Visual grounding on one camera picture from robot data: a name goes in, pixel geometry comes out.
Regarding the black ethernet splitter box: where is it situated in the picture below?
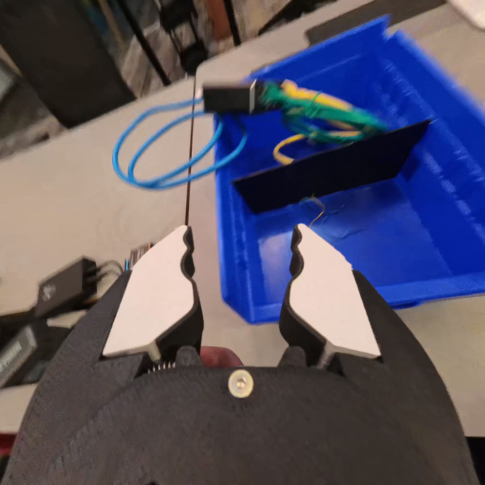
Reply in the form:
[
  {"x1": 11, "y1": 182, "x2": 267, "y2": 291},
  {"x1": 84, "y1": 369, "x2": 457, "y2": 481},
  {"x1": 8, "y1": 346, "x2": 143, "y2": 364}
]
[{"x1": 202, "y1": 80, "x2": 266, "y2": 115}]

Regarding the black electronic device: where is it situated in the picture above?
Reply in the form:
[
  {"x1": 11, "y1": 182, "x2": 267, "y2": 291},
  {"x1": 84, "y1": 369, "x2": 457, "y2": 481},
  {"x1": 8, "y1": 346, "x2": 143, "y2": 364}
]
[{"x1": 0, "y1": 322, "x2": 72, "y2": 389}]

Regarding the blue plastic bin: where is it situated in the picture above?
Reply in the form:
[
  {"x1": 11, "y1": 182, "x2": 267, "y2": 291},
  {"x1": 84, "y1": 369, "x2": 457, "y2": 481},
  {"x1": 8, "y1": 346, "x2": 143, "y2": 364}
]
[{"x1": 213, "y1": 14, "x2": 485, "y2": 324}]

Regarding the blue ethernet cable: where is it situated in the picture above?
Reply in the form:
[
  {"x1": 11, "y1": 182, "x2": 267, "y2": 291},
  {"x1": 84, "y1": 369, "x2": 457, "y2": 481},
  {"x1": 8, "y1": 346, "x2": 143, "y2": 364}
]
[{"x1": 112, "y1": 96, "x2": 249, "y2": 191}]

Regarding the yellow ethernet cable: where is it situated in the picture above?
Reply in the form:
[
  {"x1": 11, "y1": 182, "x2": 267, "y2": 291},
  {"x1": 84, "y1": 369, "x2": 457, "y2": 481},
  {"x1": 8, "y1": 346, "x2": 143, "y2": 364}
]
[{"x1": 272, "y1": 79, "x2": 366, "y2": 166}]

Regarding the green ethernet cable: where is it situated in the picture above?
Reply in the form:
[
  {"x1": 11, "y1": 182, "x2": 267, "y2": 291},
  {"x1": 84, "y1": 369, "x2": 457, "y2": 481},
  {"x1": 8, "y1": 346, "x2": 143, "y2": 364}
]
[{"x1": 261, "y1": 81, "x2": 389, "y2": 145}]

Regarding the black power adapter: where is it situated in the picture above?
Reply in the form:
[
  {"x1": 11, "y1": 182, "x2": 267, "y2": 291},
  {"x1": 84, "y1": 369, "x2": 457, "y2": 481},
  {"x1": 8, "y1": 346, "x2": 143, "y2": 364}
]
[{"x1": 35, "y1": 257, "x2": 100, "y2": 318}]

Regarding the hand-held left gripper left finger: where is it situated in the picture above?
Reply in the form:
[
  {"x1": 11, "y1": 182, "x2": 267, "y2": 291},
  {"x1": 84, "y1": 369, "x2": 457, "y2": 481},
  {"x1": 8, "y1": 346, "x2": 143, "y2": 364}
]
[{"x1": 102, "y1": 225, "x2": 205, "y2": 363}]

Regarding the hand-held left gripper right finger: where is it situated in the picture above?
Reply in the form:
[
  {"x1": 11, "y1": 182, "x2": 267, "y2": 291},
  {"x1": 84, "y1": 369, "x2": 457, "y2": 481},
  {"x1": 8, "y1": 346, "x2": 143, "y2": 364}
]
[{"x1": 279, "y1": 224, "x2": 382, "y2": 369}]

